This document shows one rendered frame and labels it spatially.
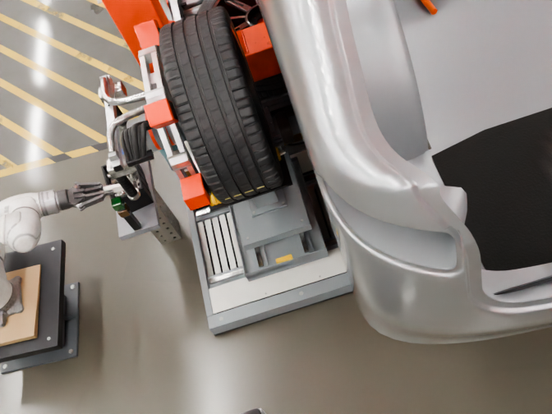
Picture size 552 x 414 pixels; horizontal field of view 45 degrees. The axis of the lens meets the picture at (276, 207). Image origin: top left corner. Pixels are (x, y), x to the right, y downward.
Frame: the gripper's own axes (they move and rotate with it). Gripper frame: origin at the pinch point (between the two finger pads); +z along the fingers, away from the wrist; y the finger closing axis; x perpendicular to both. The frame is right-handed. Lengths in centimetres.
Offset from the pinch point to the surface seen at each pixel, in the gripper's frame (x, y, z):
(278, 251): 39, -21, 60
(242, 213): 34, -1, 50
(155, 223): 21.5, -4.6, 12.8
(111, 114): -31.6, 6.7, 5.4
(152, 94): -50, -6, 19
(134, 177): 12.8, 13.9, 8.8
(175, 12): 17, 117, 49
